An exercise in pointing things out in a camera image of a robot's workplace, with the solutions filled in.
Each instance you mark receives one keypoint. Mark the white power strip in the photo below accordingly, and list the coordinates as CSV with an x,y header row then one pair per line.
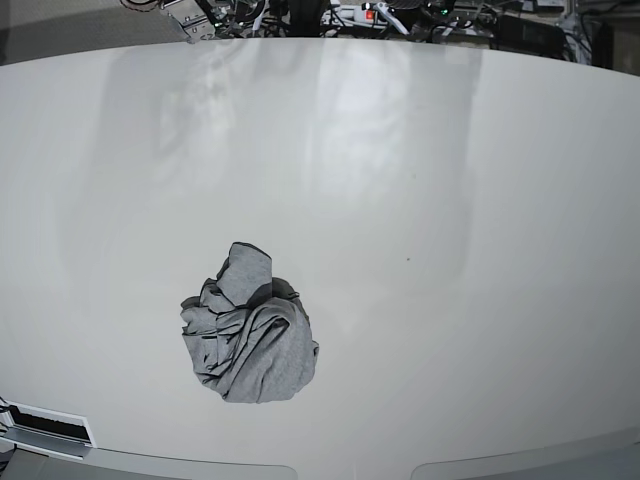
x,y
405,17

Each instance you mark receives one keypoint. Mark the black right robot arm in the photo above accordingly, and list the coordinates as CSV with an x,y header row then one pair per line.
x,y
207,20

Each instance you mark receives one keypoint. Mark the black power adapter box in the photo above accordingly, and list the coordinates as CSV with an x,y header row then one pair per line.
x,y
529,36

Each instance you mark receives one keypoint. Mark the grey t-shirt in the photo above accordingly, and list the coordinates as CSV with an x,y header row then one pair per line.
x,y
247,333

